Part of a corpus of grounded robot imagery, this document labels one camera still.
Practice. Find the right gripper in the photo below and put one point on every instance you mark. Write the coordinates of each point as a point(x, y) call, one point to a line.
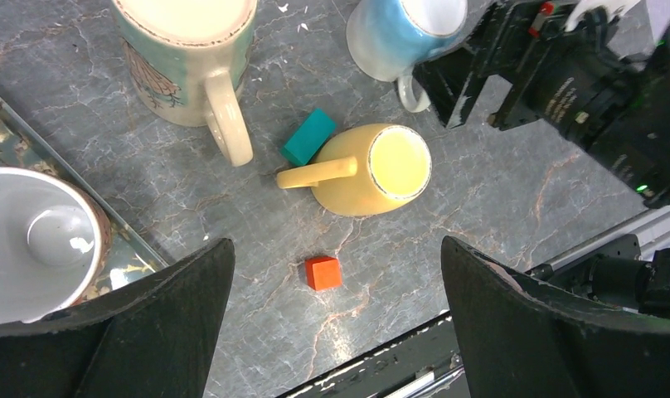
point(511, 40)

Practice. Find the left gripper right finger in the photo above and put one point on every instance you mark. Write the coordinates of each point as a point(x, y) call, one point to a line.
point(601, 329)

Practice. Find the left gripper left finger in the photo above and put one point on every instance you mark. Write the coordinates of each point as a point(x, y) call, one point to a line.
point(154, 337)

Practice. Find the blue white mug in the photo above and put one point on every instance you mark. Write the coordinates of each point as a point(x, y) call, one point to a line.
point(386, 39)

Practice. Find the yellow mug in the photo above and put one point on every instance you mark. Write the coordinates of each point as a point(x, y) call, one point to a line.
point(365, 171)

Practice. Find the salmon flower mug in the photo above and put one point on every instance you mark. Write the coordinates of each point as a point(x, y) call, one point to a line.
point(54, 240)

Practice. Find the tall seashell cream mug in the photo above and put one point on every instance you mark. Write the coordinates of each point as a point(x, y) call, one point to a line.
point(187, 60)

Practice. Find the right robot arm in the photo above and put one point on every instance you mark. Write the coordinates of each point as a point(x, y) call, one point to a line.
point(556, 57)

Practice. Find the teal block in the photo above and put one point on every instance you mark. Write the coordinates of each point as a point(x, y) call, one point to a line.
point(308, 138)

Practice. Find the red cube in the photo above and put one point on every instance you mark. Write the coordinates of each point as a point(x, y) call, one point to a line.
point(323, 273)

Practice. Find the floral green tray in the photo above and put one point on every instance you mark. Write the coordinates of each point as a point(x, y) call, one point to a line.
point(131, 257)

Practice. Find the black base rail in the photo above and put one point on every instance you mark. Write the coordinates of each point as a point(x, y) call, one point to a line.
point(423, 362)

